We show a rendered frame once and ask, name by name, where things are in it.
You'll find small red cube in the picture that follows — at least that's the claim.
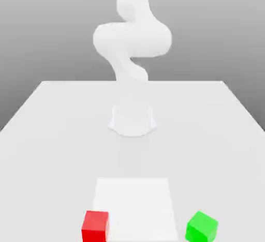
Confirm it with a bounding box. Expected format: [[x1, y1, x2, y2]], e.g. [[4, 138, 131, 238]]
[[81, 210, 110, 242]]

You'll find small green cube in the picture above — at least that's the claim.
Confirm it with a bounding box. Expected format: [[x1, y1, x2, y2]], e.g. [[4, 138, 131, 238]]
[[184, 210, 219, 242]]

